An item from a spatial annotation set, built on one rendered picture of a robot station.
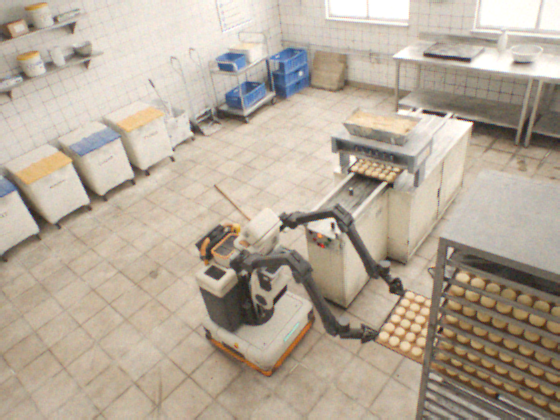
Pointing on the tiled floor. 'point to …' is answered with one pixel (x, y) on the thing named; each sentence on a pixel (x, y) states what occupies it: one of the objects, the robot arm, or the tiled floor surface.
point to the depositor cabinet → (451, 148)
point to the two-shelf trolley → (240, 87)
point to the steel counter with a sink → (502, 115)
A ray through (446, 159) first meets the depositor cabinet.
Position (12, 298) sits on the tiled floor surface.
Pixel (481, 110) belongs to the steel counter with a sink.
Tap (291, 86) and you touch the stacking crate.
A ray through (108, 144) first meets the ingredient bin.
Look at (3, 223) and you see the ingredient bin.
